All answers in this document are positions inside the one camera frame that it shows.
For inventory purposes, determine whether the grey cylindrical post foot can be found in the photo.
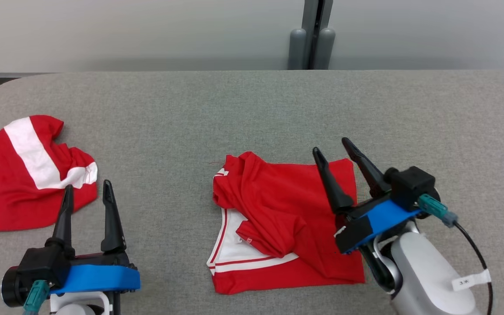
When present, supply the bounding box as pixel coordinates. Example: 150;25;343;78
288;28;307;70
314;28;336;70

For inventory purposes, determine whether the red basketball jersey black lettering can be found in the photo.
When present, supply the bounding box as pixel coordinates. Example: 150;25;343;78
207;151;366;295

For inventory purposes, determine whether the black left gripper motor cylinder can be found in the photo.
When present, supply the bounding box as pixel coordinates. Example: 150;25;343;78
1;266;25;308

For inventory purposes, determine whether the teal plug camera cable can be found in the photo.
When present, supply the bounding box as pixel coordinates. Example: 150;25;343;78
418;194;494;315
24;280;50;315

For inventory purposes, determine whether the grey metal partition post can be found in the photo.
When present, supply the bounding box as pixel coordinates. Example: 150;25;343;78
301;0;334;70

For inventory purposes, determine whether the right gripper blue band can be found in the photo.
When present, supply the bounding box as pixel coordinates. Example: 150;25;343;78
312;137;423;255

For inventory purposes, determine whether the teal plug left camera cable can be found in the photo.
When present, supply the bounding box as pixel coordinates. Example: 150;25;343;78
24;280;50;315

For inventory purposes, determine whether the white cable label tag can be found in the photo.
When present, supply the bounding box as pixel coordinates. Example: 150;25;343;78
452;269;492;292

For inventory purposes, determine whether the teal plug right camera cable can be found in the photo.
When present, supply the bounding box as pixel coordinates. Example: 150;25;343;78
418;194;494;315

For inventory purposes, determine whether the grey wall base rail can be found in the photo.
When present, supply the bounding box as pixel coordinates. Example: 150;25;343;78
0;73;56;80

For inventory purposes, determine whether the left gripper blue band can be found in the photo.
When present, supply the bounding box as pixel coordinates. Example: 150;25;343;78
45;179;141;294

